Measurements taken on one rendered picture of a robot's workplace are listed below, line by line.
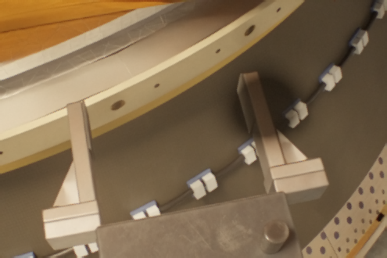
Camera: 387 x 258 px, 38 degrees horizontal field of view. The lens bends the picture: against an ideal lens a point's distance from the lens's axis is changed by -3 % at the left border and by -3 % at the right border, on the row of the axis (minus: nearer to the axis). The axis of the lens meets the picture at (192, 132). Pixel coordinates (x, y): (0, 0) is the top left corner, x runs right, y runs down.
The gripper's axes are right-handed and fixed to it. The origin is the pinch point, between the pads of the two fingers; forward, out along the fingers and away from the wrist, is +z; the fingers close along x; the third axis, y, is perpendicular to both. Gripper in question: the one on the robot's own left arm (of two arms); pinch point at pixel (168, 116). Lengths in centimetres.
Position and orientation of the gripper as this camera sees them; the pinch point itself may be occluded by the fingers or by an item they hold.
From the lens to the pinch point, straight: 43.5
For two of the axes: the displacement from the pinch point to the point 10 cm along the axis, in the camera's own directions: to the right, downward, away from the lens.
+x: -9.8, 1.8, -1.1
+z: -2.1, -8.8, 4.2
